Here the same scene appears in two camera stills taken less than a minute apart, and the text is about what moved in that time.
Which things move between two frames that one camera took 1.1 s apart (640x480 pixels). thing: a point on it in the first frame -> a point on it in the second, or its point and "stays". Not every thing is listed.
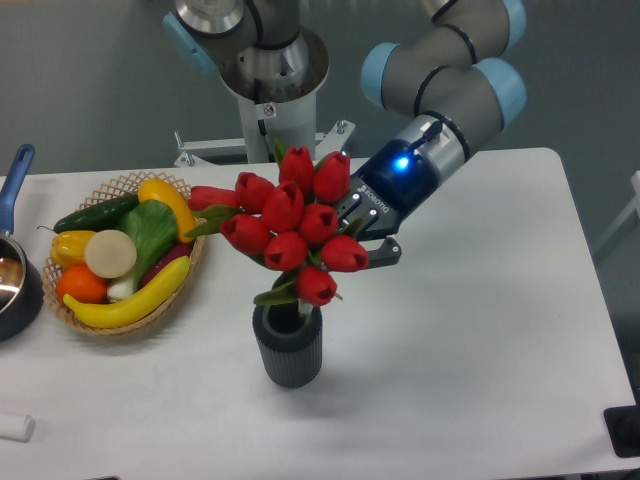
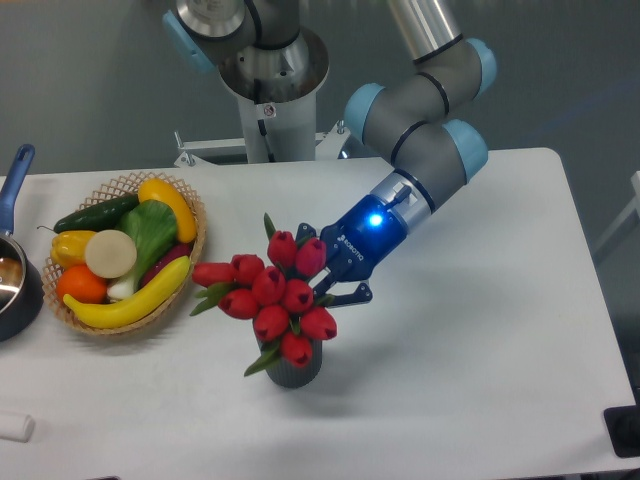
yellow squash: x=156 y=190 stays
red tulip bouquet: x=292 y=223 -> x=279 y=296
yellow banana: x=134 y=305 stays
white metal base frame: x=190 y=149 stays
